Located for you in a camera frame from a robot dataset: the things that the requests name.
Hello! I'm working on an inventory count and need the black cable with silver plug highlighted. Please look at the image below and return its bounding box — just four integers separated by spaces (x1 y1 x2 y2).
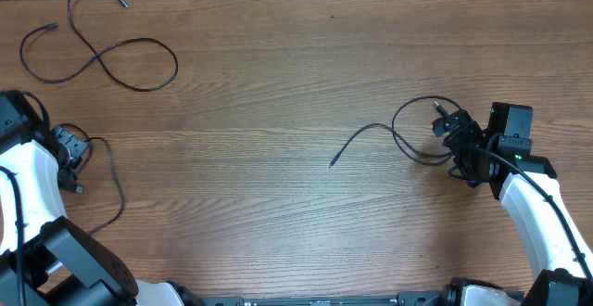
57 122 127 236

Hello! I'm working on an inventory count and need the black thin cable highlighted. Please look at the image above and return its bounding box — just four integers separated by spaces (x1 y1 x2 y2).
18 0 180 93

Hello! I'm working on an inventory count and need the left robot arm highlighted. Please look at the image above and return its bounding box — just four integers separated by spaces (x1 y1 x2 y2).
1 90 202 306

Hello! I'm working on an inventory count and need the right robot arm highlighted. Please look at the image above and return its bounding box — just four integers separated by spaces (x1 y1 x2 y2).
432 102 592 305

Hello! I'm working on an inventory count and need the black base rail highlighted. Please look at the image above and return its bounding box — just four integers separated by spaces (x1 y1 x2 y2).
133 277 527 306

